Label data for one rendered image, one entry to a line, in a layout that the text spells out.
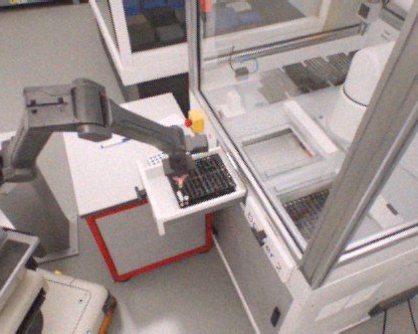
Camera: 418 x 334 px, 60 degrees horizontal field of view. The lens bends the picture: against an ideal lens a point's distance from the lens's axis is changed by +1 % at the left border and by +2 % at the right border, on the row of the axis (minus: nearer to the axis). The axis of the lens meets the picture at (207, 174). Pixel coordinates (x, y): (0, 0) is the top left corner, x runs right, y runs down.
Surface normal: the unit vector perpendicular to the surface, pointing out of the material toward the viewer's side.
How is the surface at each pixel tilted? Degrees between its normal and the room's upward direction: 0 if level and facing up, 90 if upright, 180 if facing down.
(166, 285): 1
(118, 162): 0
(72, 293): 0
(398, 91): 90
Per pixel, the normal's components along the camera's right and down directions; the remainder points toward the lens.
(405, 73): -0.93, 0.29
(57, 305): 0.00, -0.65
